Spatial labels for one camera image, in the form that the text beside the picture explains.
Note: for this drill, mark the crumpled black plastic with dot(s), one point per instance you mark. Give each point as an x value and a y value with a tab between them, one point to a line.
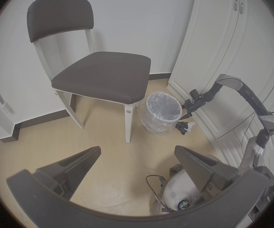
181	127

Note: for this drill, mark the white printed wrapper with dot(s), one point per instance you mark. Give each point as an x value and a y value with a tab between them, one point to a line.
191	126

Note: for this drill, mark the clear plastic bag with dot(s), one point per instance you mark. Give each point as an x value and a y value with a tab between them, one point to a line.
146	122

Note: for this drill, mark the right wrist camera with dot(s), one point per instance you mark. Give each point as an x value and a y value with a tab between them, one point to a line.
194	93

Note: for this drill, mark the white trash bin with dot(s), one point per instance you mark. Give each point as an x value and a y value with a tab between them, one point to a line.
163	103

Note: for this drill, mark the white wall socket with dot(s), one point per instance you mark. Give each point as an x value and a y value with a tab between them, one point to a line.
7	108

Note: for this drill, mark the white chair with grey cushions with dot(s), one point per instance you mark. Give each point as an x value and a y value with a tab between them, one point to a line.
103	75

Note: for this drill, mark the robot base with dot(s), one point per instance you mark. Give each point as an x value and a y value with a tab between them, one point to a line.
177	191

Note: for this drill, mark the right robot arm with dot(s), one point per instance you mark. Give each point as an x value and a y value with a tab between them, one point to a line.
248	96

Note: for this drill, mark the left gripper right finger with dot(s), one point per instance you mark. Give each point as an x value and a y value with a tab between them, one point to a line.
198	170

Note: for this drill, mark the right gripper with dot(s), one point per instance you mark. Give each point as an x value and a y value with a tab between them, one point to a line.
192	105

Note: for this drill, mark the white wardrobe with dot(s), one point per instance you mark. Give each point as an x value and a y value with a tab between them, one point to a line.
222	44

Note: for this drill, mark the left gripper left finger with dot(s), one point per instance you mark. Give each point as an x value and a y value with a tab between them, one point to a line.
80	167

